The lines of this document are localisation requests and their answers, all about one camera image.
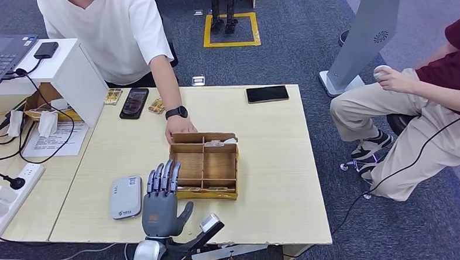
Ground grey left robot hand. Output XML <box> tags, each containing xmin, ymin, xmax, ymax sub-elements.
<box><xmin>139</xmin><ymin>158</ymin><xmax>196</xmax><ymax>240</ymax></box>

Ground person's left hand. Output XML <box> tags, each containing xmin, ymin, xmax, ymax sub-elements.
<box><xmin>164</xmin><ymin>115</ymin><xmax>199</xmax><ymax>145</ymax></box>

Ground person's hand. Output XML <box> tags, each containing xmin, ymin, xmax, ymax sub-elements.
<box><xmin>373</xmin><ymin>64</ymin><xmax>418</xmax><ymax>96</ymax></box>

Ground white handheld controller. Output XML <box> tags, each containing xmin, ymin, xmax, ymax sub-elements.
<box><xmin>372</xmin><ymin>64</ymin><xmax>394</xmax><ymax>81</ymax></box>

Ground cardboard organizer box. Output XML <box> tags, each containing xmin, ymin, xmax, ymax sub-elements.
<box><xmin>167</xmin><ymin>129</ymin><xmax>242</xmax><ymax>203</ymax></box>

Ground person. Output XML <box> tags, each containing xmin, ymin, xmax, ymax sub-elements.
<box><xmin>36</xmin><ymin>0</ymin><xmax>199</xmax><ymax>150</ymax></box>
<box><xmin>326</xmin><ymin>10</ymin><xmax>460</xmax><ymax>205</ymax></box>

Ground grey white card reader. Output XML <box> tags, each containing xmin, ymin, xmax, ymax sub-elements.
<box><xmin>108</xmin><ymin>175</ymin><xmax>144</xmax><ymax>221</ymax></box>

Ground black wristwatch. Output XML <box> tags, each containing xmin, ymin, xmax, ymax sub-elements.
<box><xmin>164</xmin><ymin>105</ymin><xmax>189</xmax><ymax>121</ymax></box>

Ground black wheeled office stool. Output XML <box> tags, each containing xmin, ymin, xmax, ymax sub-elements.
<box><xmin>337</xmin><ymin>111</ymin><xmax>424</xmax><ymax>201</ymax></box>

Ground black smartphone with lit screen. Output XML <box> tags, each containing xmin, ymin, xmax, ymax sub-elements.
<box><xmin>118</xmin><ymin>87</ymin><xmax>151</xmax><ymax>121</ymax></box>

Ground grey kiosk stand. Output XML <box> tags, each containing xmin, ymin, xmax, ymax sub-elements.
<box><xmin>316</xmin><ymin>0</ymin><xmax>408</xmax><ymax>98</ymax></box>

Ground black white sneaker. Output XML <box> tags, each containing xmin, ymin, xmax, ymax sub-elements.
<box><xmin>349</xmin><ymin>129</ymin><xmax>396</xmax><ymax>160</ymax></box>

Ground black round object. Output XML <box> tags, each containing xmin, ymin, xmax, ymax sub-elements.
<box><xmin>338</xmin><ymin>29</ymin><xmax>351</xmax><ymax>48</ymax></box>

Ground white flat strip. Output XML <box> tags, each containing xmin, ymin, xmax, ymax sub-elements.
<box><xmin>191</xmin><ymin>242</ymin><xmax>270</xmax><ymax>260</ymax></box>

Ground black smartphone with dark screen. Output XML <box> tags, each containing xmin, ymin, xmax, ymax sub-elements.
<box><xmin>246</xmin><ymin>85</ymin><xmax>290</xmax><ymax>104</ymax></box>

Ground white riser shelf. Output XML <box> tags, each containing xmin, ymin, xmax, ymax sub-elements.
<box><xmin>0</xmin><ymin>36</ymin><xmax>112</xmax><ymax>132</ymax></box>

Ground small black humanoid robot legs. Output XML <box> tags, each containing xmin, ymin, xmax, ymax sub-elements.
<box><xmin>209</xmin><ymin>0</ymin><xmax>245</xmax><ymax>36</ymax></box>

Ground printed paper sheet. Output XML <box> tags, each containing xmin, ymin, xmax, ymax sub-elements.
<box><xmin>20</xmin><ymin>119</ymin><xmax>91</xmax><ymax>159</ymax></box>

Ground white folded tissue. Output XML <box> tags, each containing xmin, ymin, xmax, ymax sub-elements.
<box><xmin>6</xmin><ymin>110</ymin><xmax>25</xmax><ymax>139</ymax></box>
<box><xmin>36</xmin><ymin>110</ymin><xmax>60</xmax><ymax>139</ymax></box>

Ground white power strip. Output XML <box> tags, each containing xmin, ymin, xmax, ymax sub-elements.
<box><xmin>0</xmin><ymin>162</ymin><xmax>49</xmax><ymax>242</ymax></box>

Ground brown yellow cardboard box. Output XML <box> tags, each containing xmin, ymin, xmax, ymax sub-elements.
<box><xmin>21</xmin><ymin>81</ymin><xmax>83</xmax><ymax>124</ymax></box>

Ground black power bank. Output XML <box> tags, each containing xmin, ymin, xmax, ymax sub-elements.
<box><xmin>33</xmin><ymin>42</ymin><xmax>60</xmax><ymax>60</ymax></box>

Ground white power adapter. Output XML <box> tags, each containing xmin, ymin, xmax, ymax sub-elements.
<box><xmin>0</xmin><ymin>182</ymin><xmax>19</xmax><ymax>204</ymax></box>

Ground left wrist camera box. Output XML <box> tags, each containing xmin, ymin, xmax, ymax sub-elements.
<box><xmin>167</xmin><ymin>213</ymin><xmax>226</xmax><ymax>260</ymax></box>

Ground thin black controller cable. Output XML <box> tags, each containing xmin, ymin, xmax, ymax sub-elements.
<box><xmin>324</xmin><ymin>111</ymin><xmax>460</xmax><ymax>237</ymax></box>

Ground black plug with cable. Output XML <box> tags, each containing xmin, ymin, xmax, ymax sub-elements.
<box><xmin>0</xmin><ymin>165</ymin><xmax>26</xmax><ymax>191</ymax></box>

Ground long black cable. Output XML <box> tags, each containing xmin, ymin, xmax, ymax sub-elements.
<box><xmin>2</xmin><ymin>57</ymin><xmax>78</xmax><ymax>166</ymax></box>

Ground coiled black cable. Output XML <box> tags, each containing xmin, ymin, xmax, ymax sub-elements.
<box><xmin>0</xmin><ymin>111</ymin><xmax>36</xmax><ymax>147</ymax></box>

